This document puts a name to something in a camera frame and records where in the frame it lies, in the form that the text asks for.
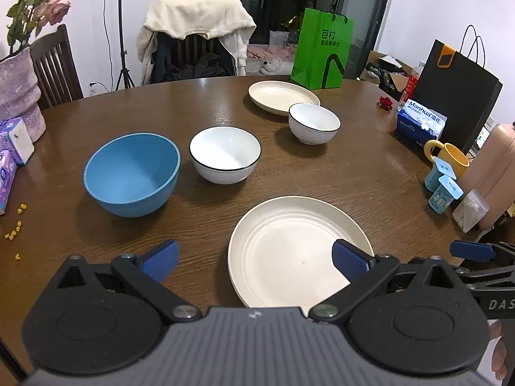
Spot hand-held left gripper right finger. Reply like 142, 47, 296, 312
309, 239, 459, 324

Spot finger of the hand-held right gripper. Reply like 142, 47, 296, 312
450, 240, 497, 260

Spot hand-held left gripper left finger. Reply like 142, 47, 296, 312
54, 240, 202, 324

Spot cream plate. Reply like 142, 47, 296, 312
227, 196, 375, 309
248, 81, 321, 116

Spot blue bowl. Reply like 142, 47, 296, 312
83, 133, 181, 218

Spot white bowl black rim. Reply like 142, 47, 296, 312
189, 126, 262, 186
288, 103, 342, 146

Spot person's right hand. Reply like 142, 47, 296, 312
489, 320, 508, 382

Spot clear cotton swab box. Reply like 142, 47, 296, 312
451, 188, 491, 234

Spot small blue yogurt cup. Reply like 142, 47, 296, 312
428, 174, 464, 214
424, 157, 458, 192

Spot pink container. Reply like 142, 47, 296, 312
458, 123, 515, 231

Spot yellow mug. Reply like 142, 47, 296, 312
423, 139, 471, 180

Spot blue tissue box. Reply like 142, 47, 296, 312
396, 98, 447, 149

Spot scattered yellow corn kernels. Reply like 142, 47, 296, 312
4, 203, 30, 260

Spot black paper bag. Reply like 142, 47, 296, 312
409, 25, 504, 157

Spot purple tissue pack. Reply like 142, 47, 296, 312
0, 116, 35, 166
0, 150, 18, 215

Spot red label plastic bottle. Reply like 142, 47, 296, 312
400, 61, 426, 104

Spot black garment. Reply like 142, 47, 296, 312
151, 32, 239, 86

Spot cardboard box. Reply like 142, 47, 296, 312
359, 50, 412, 94

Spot white plush toy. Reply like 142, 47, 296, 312
259, 56, 285, 75

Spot dark wooden chair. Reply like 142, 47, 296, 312
155, 32, 239, 86
30, 24, 85, 110

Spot green paper bag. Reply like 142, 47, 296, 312
290, 7, 356, 91

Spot purple textured vase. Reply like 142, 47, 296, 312
0, 46, 47, 144

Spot pile of pink clothes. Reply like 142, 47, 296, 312
246, 44, 299, 63

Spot black light stand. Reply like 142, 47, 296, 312
102, 0, 136, 91

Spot chair draped with clothes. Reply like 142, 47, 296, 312
136, 0, 257, 86

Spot bunch of dried pink roses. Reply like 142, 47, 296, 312
5, 0, 78, 56

